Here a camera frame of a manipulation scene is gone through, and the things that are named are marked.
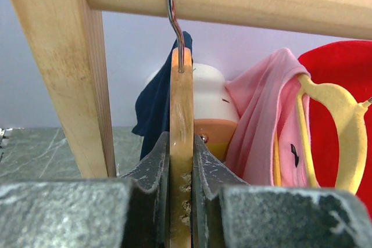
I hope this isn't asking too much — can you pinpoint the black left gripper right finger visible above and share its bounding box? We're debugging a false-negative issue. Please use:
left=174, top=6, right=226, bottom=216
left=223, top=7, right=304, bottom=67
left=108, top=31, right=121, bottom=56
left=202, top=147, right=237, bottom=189
left=192, top=136, right=371, bottom=247

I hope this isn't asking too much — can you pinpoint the navy blue t shirt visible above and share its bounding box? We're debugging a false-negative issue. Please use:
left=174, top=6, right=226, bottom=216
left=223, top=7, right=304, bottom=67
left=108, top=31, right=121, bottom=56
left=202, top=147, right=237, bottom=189
left=131, top=31, right=194, bottom=161

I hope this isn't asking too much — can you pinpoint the red t shirt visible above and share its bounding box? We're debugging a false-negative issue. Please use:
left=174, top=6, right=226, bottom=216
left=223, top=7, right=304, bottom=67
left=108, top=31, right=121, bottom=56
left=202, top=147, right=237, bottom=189
left=299, top=40, right=371, bottom=210

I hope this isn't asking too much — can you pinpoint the wooden hanger with metal hook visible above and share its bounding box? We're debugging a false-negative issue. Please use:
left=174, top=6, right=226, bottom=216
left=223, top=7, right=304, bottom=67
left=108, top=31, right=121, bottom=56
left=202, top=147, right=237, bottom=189
left=166, top=0, right=194, bottom=247

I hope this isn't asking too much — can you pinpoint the white orange yellow container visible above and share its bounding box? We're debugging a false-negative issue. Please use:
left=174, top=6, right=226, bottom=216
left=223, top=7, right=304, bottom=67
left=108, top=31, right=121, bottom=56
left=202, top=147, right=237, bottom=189
left=144, top=62, right=241, bottom=163

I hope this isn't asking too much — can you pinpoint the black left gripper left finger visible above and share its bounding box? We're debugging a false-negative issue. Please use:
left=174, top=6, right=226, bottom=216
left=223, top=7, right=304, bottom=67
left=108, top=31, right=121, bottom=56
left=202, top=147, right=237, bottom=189
left=1, top=132, right=170, bottom=247

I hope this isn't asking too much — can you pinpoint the wooden clothes rack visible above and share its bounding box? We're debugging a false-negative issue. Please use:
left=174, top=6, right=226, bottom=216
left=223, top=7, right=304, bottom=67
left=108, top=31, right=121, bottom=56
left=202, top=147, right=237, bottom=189
left=11, top=0, right=371, bottom=178

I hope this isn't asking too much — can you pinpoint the pink t shirt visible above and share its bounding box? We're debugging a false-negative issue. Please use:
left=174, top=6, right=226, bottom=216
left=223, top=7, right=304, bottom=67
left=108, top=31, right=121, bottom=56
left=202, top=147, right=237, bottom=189
left=226, top=48, right=309, bottom=187

